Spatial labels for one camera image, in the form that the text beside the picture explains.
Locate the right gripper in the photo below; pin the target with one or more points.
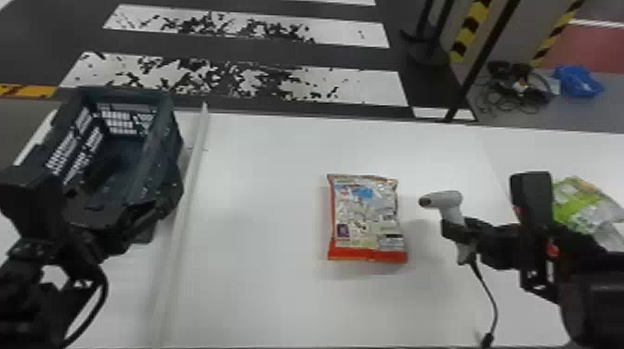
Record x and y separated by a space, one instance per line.
502 248

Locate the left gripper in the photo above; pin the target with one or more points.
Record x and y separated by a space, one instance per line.
114 224

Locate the hand scanner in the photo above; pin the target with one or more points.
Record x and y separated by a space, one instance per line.
446 202

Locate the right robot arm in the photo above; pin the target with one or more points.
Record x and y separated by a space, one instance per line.
592 292

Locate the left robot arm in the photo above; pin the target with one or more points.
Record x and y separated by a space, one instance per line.
22 292

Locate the black crate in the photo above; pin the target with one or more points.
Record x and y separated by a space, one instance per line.
122 146

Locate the white slab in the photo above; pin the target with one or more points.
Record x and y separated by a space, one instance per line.
192 195

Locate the red snack packet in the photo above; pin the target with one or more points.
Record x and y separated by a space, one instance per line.
365 219

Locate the green snack packet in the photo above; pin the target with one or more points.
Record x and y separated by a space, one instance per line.
585 207

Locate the blue bag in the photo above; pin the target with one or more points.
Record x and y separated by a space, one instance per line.
577 82

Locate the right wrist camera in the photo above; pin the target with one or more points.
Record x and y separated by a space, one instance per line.
531 200

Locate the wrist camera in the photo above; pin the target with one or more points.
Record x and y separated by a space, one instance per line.
29 202
531 200

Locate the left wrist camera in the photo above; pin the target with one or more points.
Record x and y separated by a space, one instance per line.
29 202

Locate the striped post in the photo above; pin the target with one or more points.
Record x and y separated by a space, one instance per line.
517 29

